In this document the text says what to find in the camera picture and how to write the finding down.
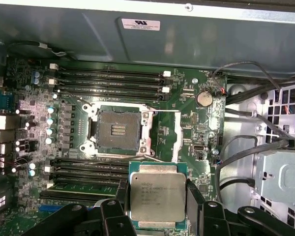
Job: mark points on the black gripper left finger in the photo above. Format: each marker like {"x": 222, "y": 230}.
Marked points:
{"x": 118, "y": 221}

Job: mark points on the silver-topped CPU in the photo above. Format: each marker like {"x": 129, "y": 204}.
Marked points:
{"x": 157, "y": 191}

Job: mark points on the metal socket cover frame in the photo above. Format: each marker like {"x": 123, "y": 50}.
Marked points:
{"x": 179, "y": 137}

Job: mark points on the blue D-sub port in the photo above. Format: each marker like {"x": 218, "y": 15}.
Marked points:
{"x": 6, "y": 100}

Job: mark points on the silver coin battery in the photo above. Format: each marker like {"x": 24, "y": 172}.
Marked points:
{"x": 204, "y": 98}

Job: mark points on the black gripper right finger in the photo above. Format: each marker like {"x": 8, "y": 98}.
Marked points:
{"x": 194, "y": 209}

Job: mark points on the green motherboard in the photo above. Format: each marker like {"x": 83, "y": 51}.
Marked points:
{"x": 201, "y": 152}

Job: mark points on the white case wall label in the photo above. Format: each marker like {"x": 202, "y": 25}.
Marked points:
{"x": 140, "y": 24}

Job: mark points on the CPU socket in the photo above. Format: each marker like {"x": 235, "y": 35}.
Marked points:
{"x": 105, "y": 137}

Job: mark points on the blue expansion slot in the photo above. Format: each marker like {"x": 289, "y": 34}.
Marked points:
{"x": 51, "y": 209}

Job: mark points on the open black PC case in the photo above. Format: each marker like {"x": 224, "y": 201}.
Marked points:
{"x": 162, "y": 44}

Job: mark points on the metal disk bay cage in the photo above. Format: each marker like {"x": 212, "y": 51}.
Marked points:
{"x": 280, "y": 177}

